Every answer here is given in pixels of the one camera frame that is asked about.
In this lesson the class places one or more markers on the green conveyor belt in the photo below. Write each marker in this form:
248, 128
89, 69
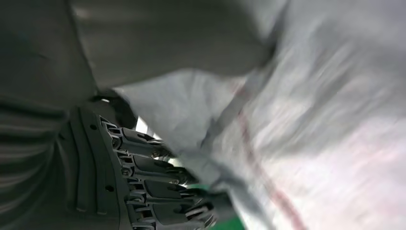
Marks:
231, 226

